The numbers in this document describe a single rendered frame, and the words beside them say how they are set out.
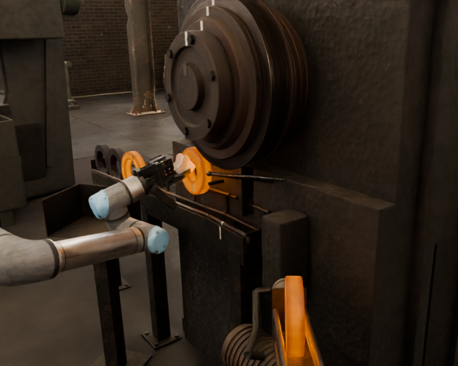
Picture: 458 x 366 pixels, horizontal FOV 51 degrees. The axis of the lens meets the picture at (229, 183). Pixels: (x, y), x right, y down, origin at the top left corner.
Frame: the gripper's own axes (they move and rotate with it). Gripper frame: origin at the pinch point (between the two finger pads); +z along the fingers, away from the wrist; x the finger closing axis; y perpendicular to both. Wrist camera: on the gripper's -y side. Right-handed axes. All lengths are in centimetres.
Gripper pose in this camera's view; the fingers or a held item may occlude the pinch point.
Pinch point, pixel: (195, 165)
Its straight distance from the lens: 154.9
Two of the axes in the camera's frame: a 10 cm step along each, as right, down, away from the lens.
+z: 7.9, -4.3, 4.4
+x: -5.6, -2.1, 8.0
